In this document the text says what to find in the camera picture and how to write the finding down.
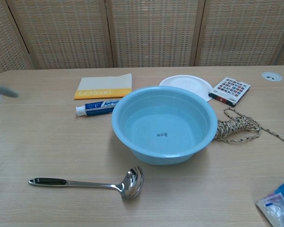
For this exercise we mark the metal ladle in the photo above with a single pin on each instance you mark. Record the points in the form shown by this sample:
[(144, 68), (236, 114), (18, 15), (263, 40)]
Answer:
[(90, 184)]

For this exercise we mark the blue plastic package bag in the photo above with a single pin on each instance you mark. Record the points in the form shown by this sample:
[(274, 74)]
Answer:
[(278, 208)]

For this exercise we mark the blue white toothpaste tube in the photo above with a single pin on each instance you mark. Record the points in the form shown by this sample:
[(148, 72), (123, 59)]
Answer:
[(94, 108)]

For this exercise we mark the white paper plate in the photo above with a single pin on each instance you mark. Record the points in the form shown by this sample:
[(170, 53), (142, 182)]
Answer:
[(184, 82)]

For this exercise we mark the white yellow Lexicon book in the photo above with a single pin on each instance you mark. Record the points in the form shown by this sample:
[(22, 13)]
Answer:
[(101, 84)]

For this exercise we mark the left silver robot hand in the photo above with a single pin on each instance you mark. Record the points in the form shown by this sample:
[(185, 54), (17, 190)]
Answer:
[(7, 91)]

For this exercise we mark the light blue bowl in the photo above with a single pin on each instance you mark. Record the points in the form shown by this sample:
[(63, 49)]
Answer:
[(156, 123)]

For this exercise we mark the woven wooden folding screen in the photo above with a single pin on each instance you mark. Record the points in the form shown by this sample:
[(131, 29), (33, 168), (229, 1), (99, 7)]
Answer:
[(151, 33)]

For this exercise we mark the colourful picture card box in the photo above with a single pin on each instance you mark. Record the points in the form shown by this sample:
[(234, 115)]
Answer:
[(229, 91)]

